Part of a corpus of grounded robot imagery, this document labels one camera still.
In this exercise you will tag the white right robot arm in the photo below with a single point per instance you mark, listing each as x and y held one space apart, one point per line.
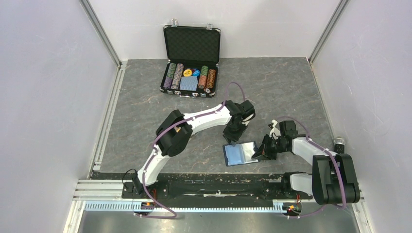
333 178

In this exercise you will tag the yellow dealer button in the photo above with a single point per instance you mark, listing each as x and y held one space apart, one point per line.
187 72

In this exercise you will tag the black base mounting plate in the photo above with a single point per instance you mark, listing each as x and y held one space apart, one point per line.
208 190

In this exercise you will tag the blue leather card holder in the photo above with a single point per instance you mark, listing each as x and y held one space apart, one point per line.
239 153

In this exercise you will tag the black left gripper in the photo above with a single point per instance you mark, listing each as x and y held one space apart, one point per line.
234 138

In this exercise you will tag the black poker chip case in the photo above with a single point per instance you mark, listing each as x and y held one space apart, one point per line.
195 48

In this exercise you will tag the blue playing card deck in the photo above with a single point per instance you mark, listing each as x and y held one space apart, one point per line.
189 83

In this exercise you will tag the black cylindrical handle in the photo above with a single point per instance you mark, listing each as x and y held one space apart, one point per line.
339 145

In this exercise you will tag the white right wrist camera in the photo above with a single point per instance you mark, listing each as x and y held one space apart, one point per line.
274 132

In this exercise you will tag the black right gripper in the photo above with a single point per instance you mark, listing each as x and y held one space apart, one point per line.
264 153

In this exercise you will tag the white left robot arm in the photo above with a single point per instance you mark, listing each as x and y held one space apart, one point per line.
173 135

